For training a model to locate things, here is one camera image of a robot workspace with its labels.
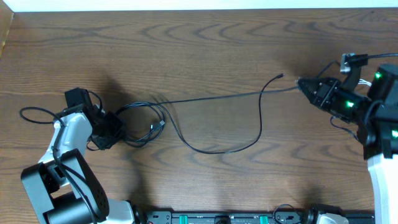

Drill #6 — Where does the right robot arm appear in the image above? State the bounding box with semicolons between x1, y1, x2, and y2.
297;63;397;223

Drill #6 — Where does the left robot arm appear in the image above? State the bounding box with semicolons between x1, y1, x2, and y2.
21;103;140;223

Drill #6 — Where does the left camera cable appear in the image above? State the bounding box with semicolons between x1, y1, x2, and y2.
19;106;100;224

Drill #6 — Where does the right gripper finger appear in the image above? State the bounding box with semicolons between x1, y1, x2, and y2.
298;86;317;103
297;78;320;90

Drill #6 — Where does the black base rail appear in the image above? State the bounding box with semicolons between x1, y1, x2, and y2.
132;204;376;224

